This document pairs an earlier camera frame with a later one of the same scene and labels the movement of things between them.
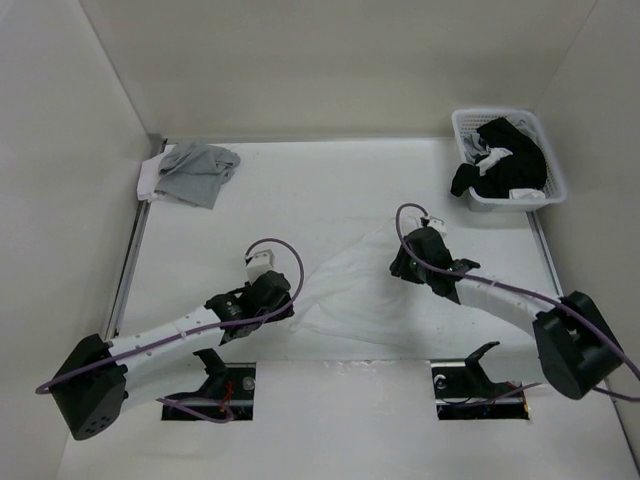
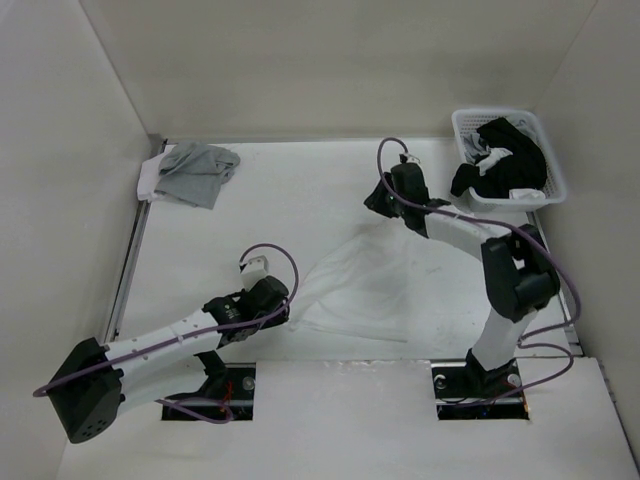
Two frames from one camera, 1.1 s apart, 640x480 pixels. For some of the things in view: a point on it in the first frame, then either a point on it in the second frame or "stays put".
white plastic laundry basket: [466, 121] stays put
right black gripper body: [409, 270] → [386, 207]
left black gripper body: [284, 314] stays put
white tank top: [348, 288] stays put
